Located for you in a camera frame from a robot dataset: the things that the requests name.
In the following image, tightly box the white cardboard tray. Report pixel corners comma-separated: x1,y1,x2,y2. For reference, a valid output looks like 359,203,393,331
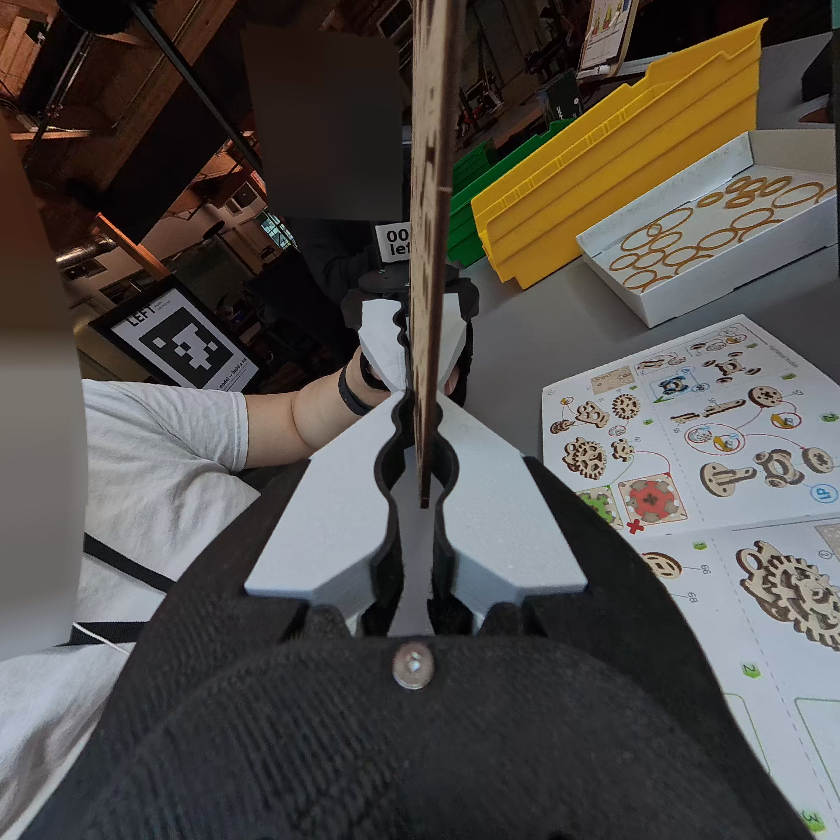
576,128,840,329

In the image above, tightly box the printed instruction booklet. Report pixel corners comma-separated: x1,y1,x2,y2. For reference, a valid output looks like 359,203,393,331
541,314,840,840

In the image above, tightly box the green plastic bin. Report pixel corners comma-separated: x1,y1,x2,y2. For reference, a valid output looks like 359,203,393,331
448,118,578,269

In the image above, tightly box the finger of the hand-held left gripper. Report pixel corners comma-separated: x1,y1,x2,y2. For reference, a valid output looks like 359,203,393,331
436,292,469,395
357,298,411,395

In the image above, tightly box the person's left hand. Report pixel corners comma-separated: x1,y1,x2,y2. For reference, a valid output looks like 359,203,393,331
350,344,403,398

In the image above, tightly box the person's left forearm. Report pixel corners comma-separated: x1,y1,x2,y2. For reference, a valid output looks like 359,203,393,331
244,377,358,470

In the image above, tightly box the black framed marker sign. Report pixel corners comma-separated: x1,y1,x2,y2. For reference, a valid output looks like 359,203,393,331
88,276,263,395

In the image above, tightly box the small black device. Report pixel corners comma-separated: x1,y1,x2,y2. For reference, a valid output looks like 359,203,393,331
543,71,583,123

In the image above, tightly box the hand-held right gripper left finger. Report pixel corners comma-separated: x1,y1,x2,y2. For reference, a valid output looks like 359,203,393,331
244,390,416,636

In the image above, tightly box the black lanyard strap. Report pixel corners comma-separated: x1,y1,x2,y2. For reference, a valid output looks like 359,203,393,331
56,533,177,649

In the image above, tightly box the laser-cut wooden parts sheet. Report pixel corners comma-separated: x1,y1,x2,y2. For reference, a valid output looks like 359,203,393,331
408,0,468,511

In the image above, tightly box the pile of wooden rings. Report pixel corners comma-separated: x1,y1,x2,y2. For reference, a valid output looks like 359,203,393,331
607,172,837,293

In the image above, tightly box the thin white cord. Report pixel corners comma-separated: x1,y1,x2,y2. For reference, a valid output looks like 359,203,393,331
71,622,133,655

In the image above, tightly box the black round ceiling fixture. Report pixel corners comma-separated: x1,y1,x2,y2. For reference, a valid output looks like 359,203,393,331
56,0,129,32

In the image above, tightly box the clipboard with paper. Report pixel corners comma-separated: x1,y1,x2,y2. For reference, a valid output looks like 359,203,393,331
577,0,641,76

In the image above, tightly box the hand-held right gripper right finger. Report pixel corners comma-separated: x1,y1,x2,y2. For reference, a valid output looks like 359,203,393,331
430,392,588,634

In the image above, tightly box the black wristband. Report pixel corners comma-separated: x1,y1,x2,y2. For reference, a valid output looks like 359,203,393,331
336,362,375,417

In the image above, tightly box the yellow plastic bin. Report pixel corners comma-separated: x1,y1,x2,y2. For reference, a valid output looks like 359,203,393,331
471,18,769,290

